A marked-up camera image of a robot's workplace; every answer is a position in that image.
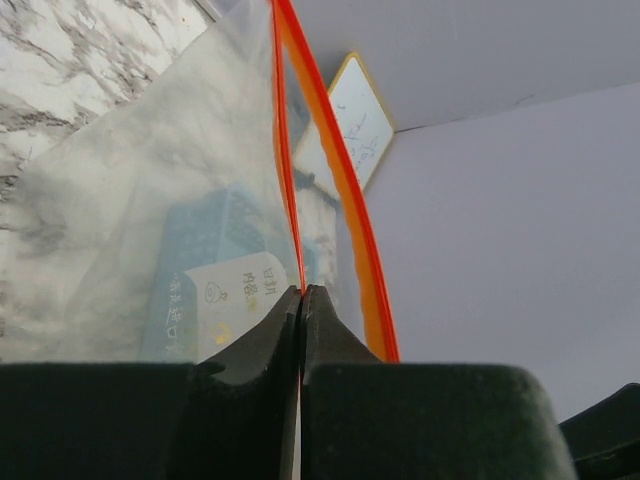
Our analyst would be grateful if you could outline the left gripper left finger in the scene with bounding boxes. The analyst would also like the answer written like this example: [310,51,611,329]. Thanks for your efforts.
[1,288,302,479]

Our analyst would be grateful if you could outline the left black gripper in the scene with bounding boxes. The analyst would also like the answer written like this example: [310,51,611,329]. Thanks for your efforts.
[560,383,640,480]

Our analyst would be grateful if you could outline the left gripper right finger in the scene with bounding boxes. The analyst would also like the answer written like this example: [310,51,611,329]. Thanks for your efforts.
[300,286,575,479]

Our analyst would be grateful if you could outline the blue perforated plastic basket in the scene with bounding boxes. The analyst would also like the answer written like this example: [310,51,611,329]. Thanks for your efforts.
[139,187,298,363]

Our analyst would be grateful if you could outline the clear zip bag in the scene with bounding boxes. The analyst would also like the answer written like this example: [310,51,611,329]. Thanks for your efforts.
[1,1,399,363]

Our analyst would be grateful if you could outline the small framed whiteboard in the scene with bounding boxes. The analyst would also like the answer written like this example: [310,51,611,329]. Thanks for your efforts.
[294,51,396,196]

